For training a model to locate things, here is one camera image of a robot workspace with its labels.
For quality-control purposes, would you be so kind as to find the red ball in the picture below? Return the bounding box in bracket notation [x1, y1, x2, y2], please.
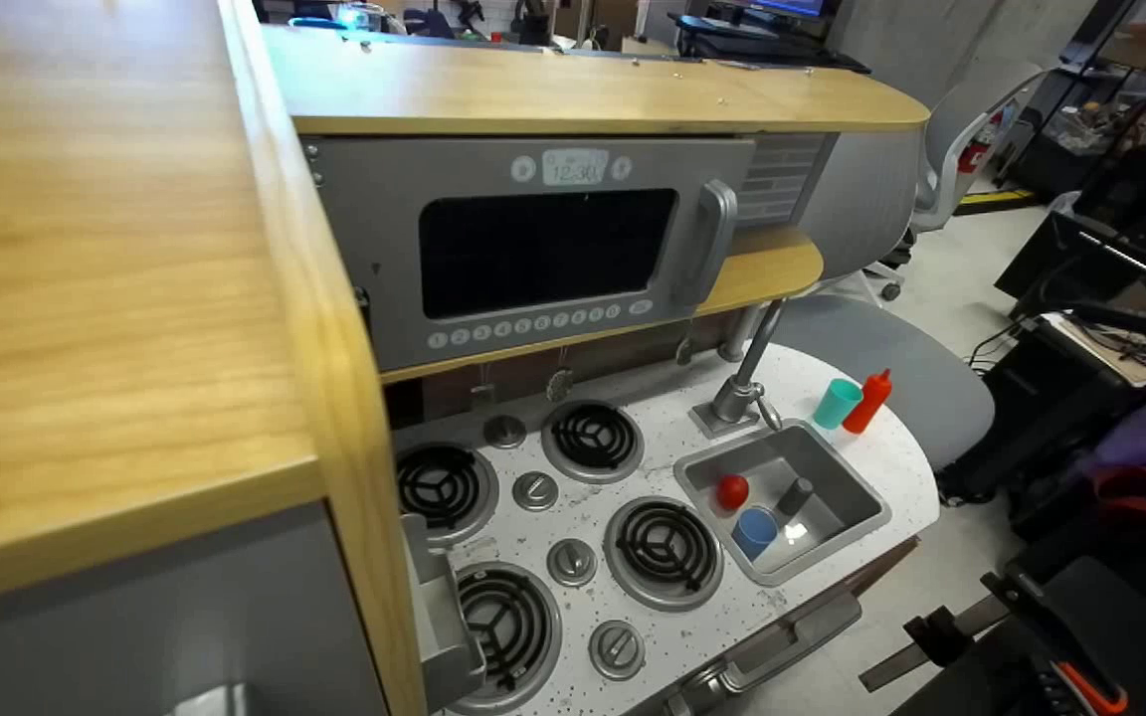
[715, 473, 748, 513]

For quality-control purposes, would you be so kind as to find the blue cup in sink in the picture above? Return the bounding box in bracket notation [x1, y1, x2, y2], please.
[733, 508, 781, 558]

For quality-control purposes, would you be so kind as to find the grey toy sink basin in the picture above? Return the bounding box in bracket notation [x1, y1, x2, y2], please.
[672, 421, 891, 587]

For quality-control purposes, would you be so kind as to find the back right stove burner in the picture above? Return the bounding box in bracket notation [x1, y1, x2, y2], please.
[540, 401, 643, 485]

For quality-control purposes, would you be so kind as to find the stove burner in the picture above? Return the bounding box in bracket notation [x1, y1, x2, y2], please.
[457, 562, 560, 712]
[399, 445, 499, 539]
[540, 401, 643, 485]
[606, 497, 723, 612]

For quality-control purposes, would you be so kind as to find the grey toy microwave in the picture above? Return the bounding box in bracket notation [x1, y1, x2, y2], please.
[312, 139, 752, 370]

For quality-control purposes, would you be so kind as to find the grey toy faucet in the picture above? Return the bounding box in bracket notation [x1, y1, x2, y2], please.
[694, 302, 784, 437]

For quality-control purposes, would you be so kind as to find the back left stove burner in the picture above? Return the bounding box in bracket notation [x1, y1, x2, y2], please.
[399, 445, 499, 539]

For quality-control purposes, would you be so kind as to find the front right stove burner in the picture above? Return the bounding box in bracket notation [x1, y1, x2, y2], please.
[606, 497, 723, 612]

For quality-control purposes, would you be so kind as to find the front left stove burner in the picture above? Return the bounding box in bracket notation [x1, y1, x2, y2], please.
[457, 562, 560, 712]

